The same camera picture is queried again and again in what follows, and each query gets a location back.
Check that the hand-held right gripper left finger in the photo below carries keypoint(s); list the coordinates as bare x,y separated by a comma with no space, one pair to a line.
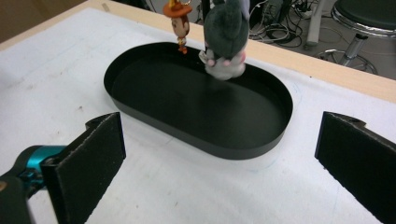
84,168

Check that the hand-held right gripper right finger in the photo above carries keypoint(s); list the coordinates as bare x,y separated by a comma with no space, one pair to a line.
358,161

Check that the black oval tray stand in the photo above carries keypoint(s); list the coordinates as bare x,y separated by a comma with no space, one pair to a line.
193,109

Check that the white metal leg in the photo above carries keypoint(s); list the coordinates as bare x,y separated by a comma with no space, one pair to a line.
316,21

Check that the black round stool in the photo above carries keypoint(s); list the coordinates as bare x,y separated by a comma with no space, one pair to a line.
367,12

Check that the brown board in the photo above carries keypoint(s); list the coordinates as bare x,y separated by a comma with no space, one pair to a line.
31,15

